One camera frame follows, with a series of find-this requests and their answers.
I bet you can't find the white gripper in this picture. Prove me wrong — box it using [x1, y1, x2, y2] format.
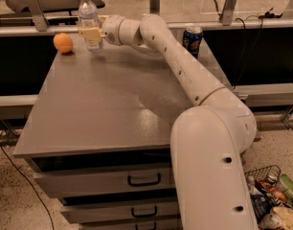
[79, 15, 124, 46]

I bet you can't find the clear plastic water bottle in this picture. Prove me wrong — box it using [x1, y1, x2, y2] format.
[79, 0, 102, 52]

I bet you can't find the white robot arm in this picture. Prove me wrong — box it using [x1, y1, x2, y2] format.
[79, 14, 259, 230]

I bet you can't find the small bottle in basket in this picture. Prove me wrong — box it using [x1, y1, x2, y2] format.
[246, 175, 261, 196]

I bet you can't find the orange fruit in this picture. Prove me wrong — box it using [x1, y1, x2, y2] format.
[53, 33, 73, 54]

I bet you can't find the dark bench in background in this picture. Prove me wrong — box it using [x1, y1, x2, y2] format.
[0, 0, 106, 28]

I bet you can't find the blue soda can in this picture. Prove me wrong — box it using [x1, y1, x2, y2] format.
[182, 25, 203, 58]

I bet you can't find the top grey drawer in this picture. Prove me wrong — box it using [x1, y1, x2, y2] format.
[34, 159, 174, 198]

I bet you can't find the grey drawer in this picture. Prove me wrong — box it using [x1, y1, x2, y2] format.
[79, 218, 183, 230]
[34, 159, 174, 198]
[61, 196, 178, 223]

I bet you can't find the middle grey drawer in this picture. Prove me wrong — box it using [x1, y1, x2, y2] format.
[61, 196, 178, 223]

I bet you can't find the bottom grey drawer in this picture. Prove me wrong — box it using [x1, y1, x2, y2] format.
[79, 218, 183, 230]

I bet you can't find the red snack bag in basket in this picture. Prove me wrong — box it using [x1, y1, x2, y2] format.
[256, 179, 286, 202]

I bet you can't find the green package in basket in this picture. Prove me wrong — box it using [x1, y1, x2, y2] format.
[276, 173, 293, 207]

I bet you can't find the middle metal bracket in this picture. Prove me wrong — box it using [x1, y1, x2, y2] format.
[149, 0, 160, 14]

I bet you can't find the metal bracket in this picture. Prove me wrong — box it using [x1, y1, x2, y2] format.
[219, 0, 237, 26]
[25, 0, 48, 32]
[149, 0, 160, 14]

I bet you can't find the left metal bracket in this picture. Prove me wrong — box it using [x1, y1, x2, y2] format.
[25, 0, 48, 32]

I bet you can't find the right metal bracket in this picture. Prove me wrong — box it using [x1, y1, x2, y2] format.
[219, 0, 237, 26]

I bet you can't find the black floor cable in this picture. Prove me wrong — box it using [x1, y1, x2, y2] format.
[0, 131, 56, 230]

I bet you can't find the black wire basket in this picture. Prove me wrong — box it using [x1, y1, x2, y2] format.
[245, 165, 282, 223]

